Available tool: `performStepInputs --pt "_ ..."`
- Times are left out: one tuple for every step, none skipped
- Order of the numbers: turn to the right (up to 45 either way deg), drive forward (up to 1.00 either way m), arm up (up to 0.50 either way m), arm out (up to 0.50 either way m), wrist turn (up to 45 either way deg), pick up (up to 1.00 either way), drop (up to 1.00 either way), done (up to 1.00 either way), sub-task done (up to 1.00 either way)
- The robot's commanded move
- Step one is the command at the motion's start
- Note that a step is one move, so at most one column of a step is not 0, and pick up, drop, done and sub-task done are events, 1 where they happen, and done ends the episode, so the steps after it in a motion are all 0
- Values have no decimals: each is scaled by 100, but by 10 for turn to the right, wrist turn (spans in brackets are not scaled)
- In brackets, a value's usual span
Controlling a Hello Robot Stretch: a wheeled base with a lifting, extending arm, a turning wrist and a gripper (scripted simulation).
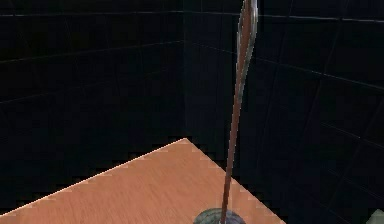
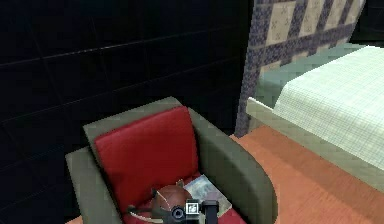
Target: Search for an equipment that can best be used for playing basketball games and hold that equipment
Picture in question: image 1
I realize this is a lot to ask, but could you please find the pale green object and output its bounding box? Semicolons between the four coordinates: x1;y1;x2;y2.
366;209;384;224

